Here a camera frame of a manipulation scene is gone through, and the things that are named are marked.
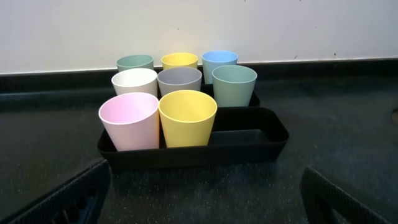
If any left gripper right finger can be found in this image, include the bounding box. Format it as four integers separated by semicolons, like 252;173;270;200
299;166;393;224

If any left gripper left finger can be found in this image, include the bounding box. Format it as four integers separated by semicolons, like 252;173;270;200
0;159;112;224

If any pink cup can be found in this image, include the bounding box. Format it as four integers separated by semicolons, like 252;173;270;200
98;91;160;152

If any white cup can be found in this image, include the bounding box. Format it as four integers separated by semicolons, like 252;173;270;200
111;67;159;98

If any yellow cup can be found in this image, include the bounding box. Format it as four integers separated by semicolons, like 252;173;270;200
158;90;218;149
160;52;199;70

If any green cup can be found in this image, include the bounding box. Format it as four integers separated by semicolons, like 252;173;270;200
116;54;155;73
211;64;258;108

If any grey cup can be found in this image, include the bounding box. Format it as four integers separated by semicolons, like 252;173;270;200
157;66;203;98

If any blue cup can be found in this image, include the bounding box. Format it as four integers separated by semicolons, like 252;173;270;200
201;50;239;85

